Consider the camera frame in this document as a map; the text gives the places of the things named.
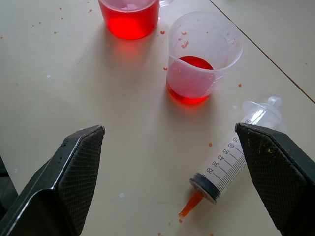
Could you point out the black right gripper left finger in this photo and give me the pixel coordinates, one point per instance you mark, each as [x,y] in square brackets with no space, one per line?
[61,177]

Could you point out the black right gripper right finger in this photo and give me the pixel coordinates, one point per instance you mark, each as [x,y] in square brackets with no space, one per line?
[275,172]

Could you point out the beaker of red liquid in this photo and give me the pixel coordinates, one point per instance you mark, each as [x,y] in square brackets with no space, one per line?
[130,19]

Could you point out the clear plastic syringe orange tip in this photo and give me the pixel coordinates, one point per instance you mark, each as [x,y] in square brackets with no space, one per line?
[227,169]

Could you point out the clear beaker with red liquid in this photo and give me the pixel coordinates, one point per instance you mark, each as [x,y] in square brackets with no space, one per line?
[197,73]

